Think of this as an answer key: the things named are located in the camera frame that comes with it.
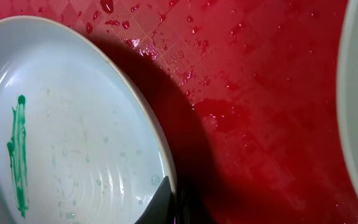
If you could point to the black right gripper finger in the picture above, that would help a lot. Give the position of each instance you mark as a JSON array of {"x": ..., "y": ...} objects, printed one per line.
[{"x": 160, "y": 209}]

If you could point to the white plate green smear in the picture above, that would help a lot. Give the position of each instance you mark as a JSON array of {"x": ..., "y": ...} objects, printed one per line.
[{"x": 78, "y": 141}]

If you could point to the red plastic tray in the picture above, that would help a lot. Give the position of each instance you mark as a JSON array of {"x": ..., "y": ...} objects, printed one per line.
[{"x": 244, "y": 90}]

